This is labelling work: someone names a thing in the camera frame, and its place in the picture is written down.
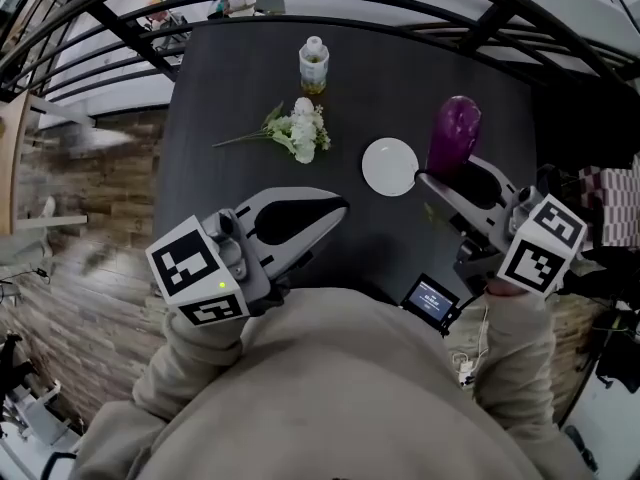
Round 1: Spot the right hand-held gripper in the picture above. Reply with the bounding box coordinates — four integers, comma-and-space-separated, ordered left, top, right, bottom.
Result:
417, 155, 588, 297

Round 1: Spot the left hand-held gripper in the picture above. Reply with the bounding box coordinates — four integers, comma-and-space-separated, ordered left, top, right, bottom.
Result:
144, 186, 350, 327

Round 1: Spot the purple eggplant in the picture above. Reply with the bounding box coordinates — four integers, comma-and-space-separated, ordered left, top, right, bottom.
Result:
425, 95, 483, 179

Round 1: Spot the person's left forearm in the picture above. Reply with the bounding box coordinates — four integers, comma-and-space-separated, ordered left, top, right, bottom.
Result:
132, 311, 251, 422

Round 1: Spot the person's right forearm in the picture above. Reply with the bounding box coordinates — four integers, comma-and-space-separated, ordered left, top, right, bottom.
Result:
472, 277, 559, 430

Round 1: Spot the dark grey table top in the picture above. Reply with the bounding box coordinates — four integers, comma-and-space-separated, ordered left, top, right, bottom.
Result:
152, 17, 540, 319

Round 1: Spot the white flower bouquet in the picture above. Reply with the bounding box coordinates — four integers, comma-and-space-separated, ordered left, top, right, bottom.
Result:
212, 96, 332, 165

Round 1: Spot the white round plate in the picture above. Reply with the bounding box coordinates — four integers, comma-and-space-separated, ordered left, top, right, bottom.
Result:
361, 137, 420, 198

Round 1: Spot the small black screen device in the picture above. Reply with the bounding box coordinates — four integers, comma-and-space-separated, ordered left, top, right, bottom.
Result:
399, 272, 461, 337

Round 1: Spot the checked cloth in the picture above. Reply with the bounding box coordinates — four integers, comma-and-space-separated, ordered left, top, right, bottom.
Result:
579, 165, 640, 248

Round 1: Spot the clear drink bottle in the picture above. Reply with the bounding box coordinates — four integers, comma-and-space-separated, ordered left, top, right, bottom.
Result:
298, 36, 331, 94

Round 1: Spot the person's beige sweatshirt torso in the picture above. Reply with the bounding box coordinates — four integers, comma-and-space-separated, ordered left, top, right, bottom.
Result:
72, 287, 551, 480

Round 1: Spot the black equipment pile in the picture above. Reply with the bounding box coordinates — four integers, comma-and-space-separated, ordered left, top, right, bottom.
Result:
564, 247, 640, 395

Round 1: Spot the white stool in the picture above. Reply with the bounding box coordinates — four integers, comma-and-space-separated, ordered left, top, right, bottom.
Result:
14, 195, 90, 230

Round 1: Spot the light wooden shelf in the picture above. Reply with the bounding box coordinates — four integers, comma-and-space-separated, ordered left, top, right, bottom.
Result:
0, 90, 37, 237

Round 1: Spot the black backpack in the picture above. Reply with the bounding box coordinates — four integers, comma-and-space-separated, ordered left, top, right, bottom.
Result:
0, 332, 37, 409

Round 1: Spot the white charger cable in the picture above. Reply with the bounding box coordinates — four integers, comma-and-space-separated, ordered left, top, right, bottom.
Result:
452, 306, 490, 385

